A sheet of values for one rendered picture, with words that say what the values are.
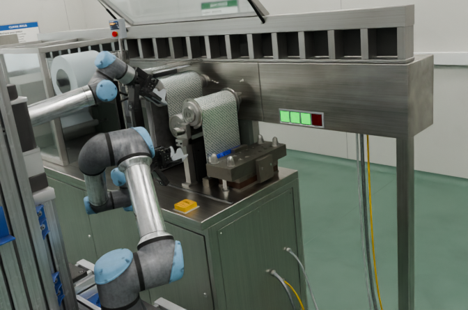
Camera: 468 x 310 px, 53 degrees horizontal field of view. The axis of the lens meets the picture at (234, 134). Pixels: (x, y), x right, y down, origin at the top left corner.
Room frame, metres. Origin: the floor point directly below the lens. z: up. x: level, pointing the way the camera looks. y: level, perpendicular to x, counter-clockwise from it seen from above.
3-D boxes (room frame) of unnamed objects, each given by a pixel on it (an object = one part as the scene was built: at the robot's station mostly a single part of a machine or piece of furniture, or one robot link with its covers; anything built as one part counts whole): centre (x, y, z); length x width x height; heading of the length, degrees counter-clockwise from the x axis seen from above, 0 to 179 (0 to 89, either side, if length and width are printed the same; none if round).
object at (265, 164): (2.09, -0.13, 0.97); 0.10 x 0.03 x 0.11; 135
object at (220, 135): (2.21, 0.06, 1.11); 0.23 x 0.01 x 0.18; 135
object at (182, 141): (2.16, 0.24, 1.05); 0.06 x 0.05 x 0.31; 135
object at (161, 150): (1.93, 0.34, 1.12); 0.12 x 0.08 x 0.09; 135
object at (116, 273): (1.25, 0.39, 0.98); 0.13 x 0.12 x 0.14; 109
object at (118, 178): (1.81, 0.45, 1.11); 0.11 x 0.08 x 0.09; 135
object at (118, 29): (2.57, 0.55, 1.66); 0.07 x 0.07 x 0.10; 65
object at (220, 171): (2.15, -0.05, 1.00); 0.40 x 0.16 x 0.06; 135
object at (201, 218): (2.85, 0.83, 0.88); 2.52 x 0.66 x 0.04; 45
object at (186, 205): (1.88, 0.24, 0.91); 0.07 x 0.07 x 0.02; 45
